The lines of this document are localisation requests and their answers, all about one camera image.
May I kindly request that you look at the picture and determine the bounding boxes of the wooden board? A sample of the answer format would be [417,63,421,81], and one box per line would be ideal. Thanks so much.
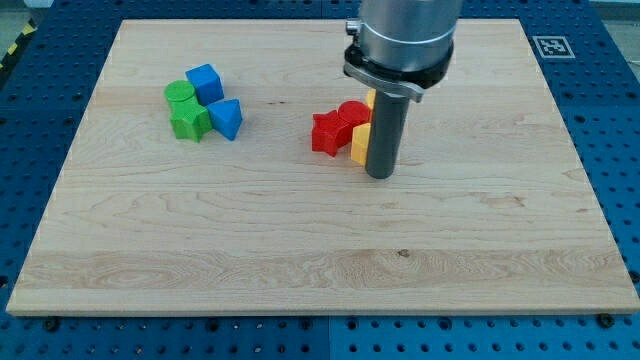
[7,19,639,317]

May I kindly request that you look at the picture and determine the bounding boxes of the red cylinder block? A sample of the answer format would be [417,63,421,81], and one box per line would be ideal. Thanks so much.
[337,100,371,127]

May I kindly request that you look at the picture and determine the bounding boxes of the red star block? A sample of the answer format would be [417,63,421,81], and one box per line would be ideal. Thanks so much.
[311,110,352,157]

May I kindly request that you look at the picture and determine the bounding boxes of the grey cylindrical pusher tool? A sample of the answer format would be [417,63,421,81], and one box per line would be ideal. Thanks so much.
[365,91,409,179]

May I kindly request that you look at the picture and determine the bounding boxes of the yellow block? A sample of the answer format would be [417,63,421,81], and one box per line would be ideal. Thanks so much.
[365,89,376,110]
[350,123,371,166]

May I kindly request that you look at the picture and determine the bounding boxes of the green star block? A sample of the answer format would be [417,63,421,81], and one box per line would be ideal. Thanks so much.
[170,103,212,143]

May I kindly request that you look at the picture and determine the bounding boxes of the black white fiducial marker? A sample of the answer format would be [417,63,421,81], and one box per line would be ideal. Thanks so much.
[533,35,575,59]

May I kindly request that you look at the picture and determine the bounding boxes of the blue cube block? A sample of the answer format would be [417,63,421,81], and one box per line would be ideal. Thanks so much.
[185,64,225,106]

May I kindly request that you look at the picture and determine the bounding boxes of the yellow front block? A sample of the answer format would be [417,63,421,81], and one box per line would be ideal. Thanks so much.
[350,123,371,166]

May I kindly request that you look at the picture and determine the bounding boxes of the green cylinder block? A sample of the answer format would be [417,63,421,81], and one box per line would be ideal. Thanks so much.
[164,80,199,112]

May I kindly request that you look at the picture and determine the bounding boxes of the yellow rear block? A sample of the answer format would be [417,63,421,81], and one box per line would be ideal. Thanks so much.
[365,89,376,110]

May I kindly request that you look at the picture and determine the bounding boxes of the blue triangle block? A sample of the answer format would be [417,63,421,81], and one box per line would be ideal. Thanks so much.
[206,99,243,141]

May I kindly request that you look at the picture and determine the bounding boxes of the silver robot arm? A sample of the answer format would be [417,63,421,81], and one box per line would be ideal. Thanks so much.
[343,0,463,103]

